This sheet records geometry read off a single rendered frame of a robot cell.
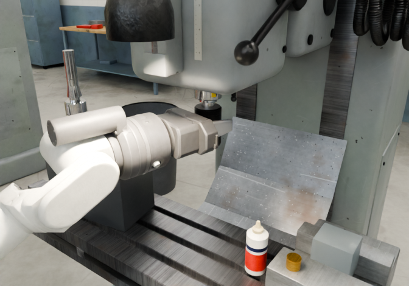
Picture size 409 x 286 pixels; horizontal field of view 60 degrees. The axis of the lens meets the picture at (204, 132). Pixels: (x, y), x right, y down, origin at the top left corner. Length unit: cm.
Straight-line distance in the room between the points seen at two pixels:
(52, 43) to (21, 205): 751
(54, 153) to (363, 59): 66
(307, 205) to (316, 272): 36
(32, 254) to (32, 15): 594
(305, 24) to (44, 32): 736
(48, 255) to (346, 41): 202
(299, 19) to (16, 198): 49
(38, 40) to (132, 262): 724
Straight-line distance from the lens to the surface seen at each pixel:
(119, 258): 77
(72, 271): 226
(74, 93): 84
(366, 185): 97
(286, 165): 96
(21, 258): 245
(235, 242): 81
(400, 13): 69
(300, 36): 63
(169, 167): 270
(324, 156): 94
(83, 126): 47
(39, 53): 787
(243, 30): 48
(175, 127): 54
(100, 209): 85
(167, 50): 48
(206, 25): 48
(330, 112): 92
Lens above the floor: 145
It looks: 21 degrees down
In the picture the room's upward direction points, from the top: straight up
